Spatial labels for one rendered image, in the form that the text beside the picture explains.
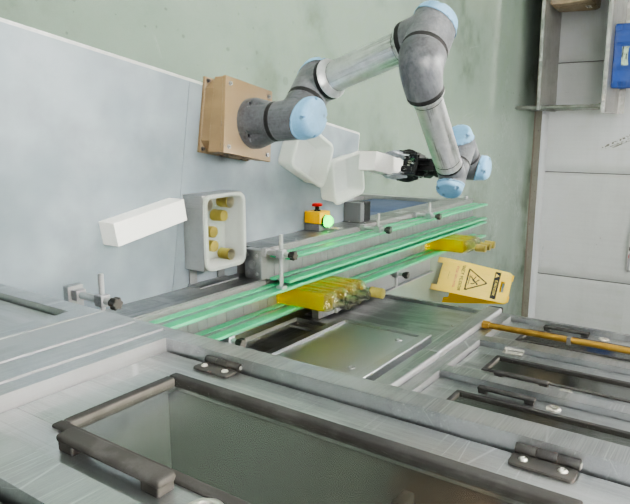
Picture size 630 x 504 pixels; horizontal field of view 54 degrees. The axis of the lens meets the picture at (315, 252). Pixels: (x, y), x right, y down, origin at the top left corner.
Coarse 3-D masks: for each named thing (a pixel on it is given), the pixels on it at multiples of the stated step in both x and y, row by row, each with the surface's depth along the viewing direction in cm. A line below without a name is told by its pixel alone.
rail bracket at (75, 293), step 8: (64, 288) 141; (72, 288) 141; (80, 288) 142; (64, 296) 141; (72, 296) 141; (80, 296) 140; (88, 296) 138; (96, 296) 135; (104, 296) 135; (80, 304) 143; (96, 304) 136; (104, 304) 135; (112, 304) 132; (120, 304) 134
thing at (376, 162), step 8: (360, 152) 201; (368, 152) 199; (376, 152) 198; (360, 160) 201; (368, 160) 199; (376, 160) 198; (384, 160) 203; (392, 160) 207; (400, 160) 212; (360, 168) 201; (368, 168) 199; (376, 168) 199; (384, 168) 203; (392, 168) 208; (400, 168) 213
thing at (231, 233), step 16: (240, 192) 187; (224, 208) 192; (240, 208) 189; (208, 224) 187; (224, 224) 193; (240, 224) 190; (208, 240) 178; (224, 240) 194; (240, 240) 191; (208, 256) 179; (240, 256) 192
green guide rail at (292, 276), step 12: (432, 228) 294; (444, 228) 297; (456, 228) 299; (396, 240) 262; (408, 240) 262; (420, 240) 266; (360, 252) 236; (372, 252) 236; (384, 252) 241; (312, 264) 215; (324, 264) 216; (336, 264) 215; (276, 276) 197; (288, 276) 198; (300, 276) 197
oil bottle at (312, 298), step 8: (296, 288) 197; (304, 288) 197; (312, 288) 197; (280, 296) 200; (288, 296) 198; (296, 296) 196; (304, 296) 194; (312, 296) 192; (320, 296) 190; (328, 296) 189; (336, 296) 191; (288, 304) 199; (296, 304) 196; (304, 304) 194; (312, 304) 193; (320, 304) 191; (328, 304) 189
